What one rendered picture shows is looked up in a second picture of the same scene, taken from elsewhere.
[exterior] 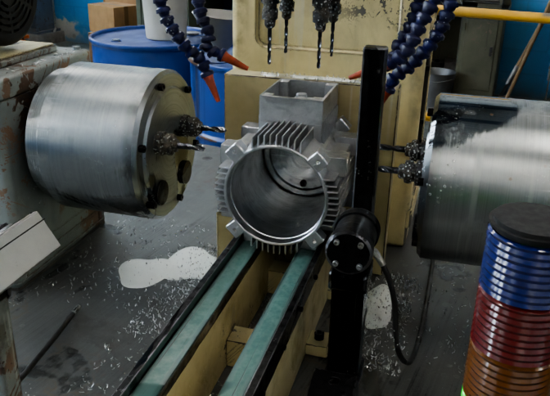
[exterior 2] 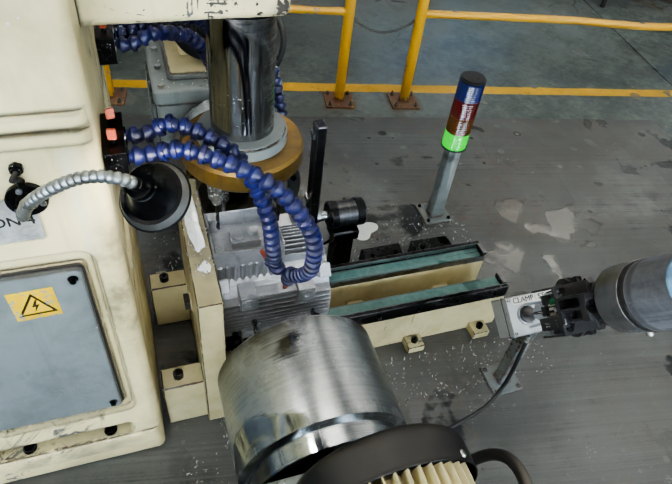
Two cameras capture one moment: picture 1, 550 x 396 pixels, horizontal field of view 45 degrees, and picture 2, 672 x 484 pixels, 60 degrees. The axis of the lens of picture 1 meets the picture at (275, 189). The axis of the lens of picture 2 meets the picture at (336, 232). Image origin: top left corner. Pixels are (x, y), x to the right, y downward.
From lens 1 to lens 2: 154 cm
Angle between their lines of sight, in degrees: 99
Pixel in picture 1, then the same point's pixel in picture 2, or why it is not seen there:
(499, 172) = not seen: hidden behind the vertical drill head
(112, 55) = not seen: outside the picture
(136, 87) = (343, 325)
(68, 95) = (380, 389)
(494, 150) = not seen: hidden behind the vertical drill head
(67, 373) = (441, 406)
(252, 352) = (412, 264)
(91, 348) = (413, 412)
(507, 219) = (481, 80)
